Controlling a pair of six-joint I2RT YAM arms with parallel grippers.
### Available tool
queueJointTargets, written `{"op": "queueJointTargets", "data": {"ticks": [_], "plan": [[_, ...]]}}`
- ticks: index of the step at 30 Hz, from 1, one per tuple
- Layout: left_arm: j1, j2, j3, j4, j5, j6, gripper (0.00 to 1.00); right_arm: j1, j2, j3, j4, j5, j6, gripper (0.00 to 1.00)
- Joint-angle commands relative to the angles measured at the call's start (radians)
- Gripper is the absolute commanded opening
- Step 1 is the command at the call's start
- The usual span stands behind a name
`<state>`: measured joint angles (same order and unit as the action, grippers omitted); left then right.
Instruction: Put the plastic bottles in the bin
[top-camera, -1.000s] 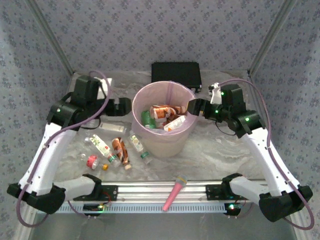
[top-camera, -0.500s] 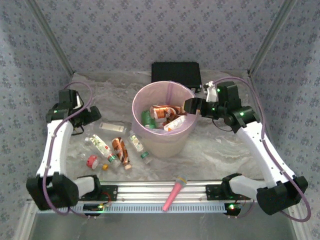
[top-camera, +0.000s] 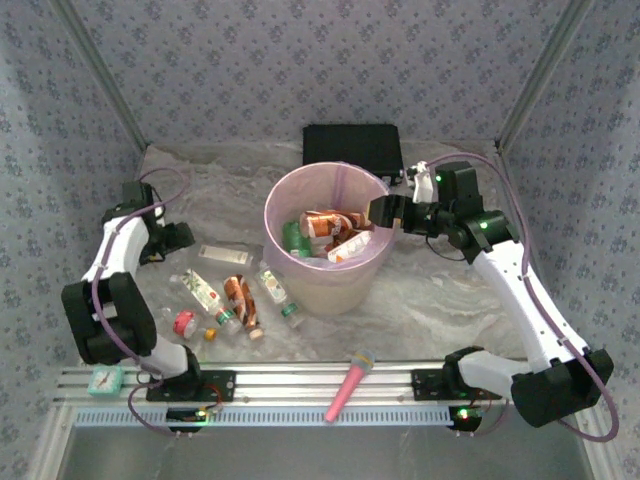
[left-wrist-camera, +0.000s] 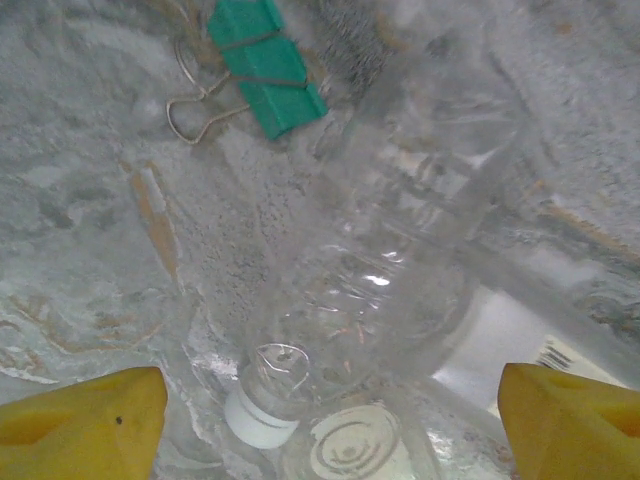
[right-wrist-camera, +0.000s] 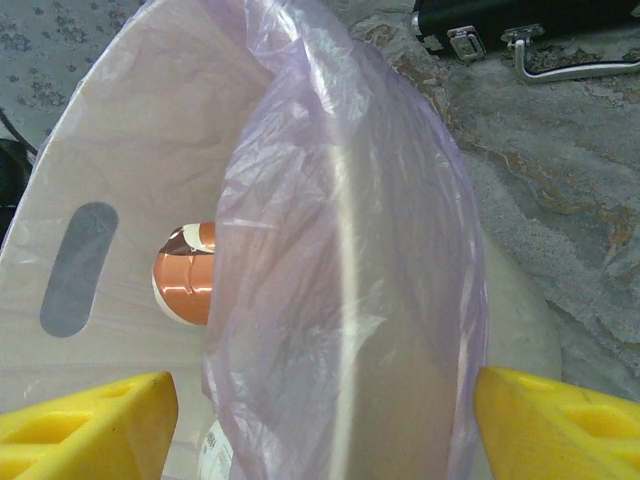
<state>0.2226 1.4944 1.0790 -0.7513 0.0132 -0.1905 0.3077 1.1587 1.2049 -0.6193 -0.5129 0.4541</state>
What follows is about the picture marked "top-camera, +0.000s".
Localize white label plastic bottle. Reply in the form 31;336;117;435
327;230;374;264

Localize white packet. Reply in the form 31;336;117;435
197;242;265;266

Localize brown orange label bottle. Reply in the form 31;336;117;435
222;273;265;341
298;209;374;241

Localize clear bottle green-white label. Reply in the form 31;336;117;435
169;268;241;335

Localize pink label bottle orange cap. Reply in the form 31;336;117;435
162;308;221;344

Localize pink-lined trash bin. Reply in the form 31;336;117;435
263;160;399;274

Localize green plastic bottle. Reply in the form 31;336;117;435
282;220;314;259

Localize beige plastic waste bin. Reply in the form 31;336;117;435
274;249;391;316

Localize black flat box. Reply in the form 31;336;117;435
301;123;406;179

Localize clear bottle yellow-green label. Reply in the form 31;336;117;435
257;267;306;329

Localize small mint green clock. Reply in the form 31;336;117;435
87;365;125;399

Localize pink toy microphone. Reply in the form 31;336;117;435
324;348;377;424

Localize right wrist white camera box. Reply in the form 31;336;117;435
407;160;436;204

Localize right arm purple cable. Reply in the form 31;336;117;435
424;152;621;444

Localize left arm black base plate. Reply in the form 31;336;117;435
145;369;237;404

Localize aluminium frame post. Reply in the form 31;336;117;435
52;0;149;149
494;0;596;151

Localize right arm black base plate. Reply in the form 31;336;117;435
410;368;504;402

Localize aluminium mounting rail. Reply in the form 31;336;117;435
54;362;599;406

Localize slotted grey cable duct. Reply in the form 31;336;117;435
74;405;451;427

